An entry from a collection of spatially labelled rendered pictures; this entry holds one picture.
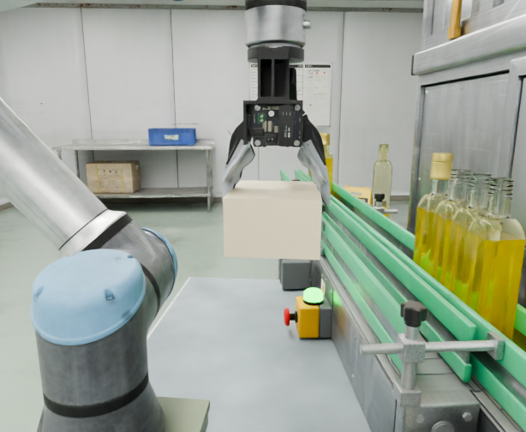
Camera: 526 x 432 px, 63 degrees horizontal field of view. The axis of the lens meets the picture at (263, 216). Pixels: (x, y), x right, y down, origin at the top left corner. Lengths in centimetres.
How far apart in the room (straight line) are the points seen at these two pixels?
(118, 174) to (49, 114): 148
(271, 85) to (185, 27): 605
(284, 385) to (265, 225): 39
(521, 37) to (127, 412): 82
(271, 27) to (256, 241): 25
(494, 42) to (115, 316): 81
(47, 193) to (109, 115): 608
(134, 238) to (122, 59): 611
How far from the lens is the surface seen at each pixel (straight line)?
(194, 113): 646
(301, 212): 52
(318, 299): 96
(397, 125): 684
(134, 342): 51
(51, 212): 62
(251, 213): 53
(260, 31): 55
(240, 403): 80
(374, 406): 71
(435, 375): 67
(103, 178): 612
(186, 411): 66
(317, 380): 86
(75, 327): 48
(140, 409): 56
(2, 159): 64
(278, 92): 55
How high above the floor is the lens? 122
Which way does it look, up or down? 13 degrees down
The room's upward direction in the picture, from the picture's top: straight up
